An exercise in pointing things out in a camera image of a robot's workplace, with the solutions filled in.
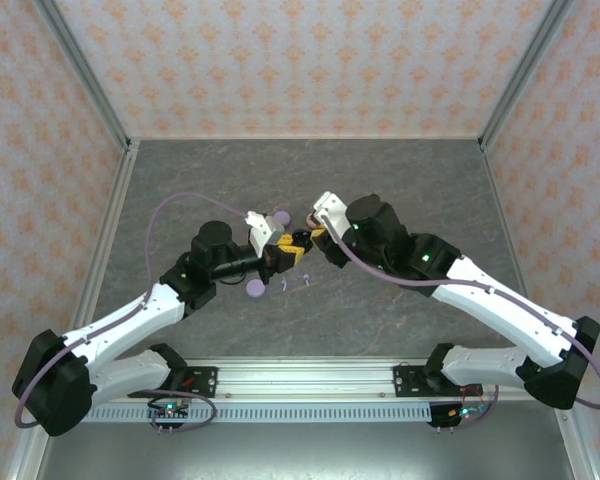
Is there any controller board with LEDs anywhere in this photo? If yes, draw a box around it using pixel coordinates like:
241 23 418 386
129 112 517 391
149 399 190 421
442 402 489 424

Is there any grey metal panel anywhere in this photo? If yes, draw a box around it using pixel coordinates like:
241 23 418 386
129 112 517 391
34 422 581 480

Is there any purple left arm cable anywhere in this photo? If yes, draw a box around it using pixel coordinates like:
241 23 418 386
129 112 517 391
13 192 254 430

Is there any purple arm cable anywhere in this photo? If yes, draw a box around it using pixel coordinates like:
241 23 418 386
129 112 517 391
13 192 254 430
319 214 600 411

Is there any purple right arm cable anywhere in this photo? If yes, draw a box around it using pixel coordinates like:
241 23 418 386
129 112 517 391
319 214 600 411

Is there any aluminium side frame rail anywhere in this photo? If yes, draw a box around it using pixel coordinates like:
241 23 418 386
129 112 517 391
4 139 142 480
478 138 600 480

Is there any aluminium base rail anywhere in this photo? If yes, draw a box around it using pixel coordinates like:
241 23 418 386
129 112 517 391
129 355 531 402

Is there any white slotted cable duct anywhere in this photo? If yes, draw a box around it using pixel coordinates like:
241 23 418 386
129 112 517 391
82 403 434 424

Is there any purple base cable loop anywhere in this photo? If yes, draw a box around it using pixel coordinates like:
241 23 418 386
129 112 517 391
437 383 505 432
149 389 217 435

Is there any aluminium frame post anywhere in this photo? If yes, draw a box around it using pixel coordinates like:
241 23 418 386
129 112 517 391
32 0 134 151
478 0 577 151

